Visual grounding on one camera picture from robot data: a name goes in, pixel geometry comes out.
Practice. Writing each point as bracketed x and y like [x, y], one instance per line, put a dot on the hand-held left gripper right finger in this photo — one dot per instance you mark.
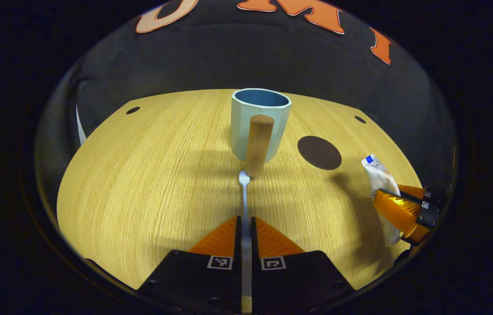
[254, 245]

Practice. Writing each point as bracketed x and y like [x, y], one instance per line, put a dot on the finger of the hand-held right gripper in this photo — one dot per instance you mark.
[399, 214]
[430, 193]

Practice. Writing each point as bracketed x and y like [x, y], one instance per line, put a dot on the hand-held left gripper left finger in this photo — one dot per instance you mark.
[238, 245]

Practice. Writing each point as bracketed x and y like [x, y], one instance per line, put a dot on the white toothbrush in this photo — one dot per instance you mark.
[245, 205]

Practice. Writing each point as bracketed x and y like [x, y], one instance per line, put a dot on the white toothpaste tube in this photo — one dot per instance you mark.
[379, 177]

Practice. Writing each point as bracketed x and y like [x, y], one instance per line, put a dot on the round dark brown coaster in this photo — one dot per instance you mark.
[319, 152]

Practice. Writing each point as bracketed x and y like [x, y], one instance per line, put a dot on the black backdrop cloth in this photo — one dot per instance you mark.
[229, 57]

